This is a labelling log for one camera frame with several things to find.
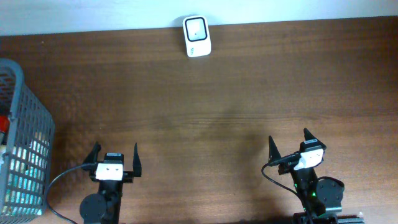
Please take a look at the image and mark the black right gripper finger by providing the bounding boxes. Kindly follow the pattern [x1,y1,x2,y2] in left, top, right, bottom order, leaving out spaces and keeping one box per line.
[268,136,294,167]
[303,128,318,142]

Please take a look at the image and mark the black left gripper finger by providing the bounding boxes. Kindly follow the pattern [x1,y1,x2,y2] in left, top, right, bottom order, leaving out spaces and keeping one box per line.
[83,141,101,164]
[132,143,142,177]

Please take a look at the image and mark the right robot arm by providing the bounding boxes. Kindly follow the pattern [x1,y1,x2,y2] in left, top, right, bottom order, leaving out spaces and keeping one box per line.
[261,128,364,224]

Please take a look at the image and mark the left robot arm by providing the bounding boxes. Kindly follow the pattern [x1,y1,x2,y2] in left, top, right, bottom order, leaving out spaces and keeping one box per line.
[80,142,142,224]

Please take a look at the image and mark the red item in basket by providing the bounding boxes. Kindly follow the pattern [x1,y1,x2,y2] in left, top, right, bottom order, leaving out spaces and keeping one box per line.
[0,115,10,133]

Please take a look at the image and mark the grey plastic mesh basket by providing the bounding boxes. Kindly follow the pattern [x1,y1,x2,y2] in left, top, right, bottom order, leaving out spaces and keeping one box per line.
[1,58,55,223]

